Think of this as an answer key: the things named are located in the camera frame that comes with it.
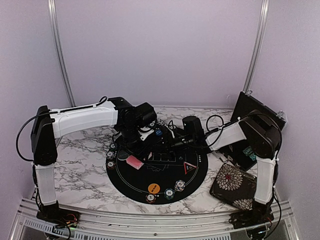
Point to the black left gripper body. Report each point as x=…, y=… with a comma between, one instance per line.
x=131, y=142

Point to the orange big blind button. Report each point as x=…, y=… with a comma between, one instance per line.
x=153, y=188

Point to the red playing card deck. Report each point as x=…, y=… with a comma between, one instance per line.
x=134, y=162

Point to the black white poker chip stack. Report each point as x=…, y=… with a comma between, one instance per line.
x=110, y=155

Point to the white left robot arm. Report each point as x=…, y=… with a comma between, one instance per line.
x=52, y=124

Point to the round black poker mat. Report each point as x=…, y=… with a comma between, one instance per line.
x=162, y=166

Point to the blue orange chip stack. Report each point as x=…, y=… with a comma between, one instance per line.
x=179, y=185

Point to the blue small blind button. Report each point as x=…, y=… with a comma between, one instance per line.
x=158, y=132

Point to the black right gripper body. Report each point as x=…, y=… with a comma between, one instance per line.
x=189, y=141

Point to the silver dealer button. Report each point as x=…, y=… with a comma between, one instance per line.
x=122, y=156

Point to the red triangular marker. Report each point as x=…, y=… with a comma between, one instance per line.
x=188, y=167

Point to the floral fabric pouch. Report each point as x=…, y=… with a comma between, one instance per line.
x=234, y=187

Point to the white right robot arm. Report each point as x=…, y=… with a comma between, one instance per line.
x=267, y=173

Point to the black poker chip case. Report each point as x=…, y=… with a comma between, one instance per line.
x=262, y=128

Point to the red poker chip stack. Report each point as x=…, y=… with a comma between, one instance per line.
x=110, y=164

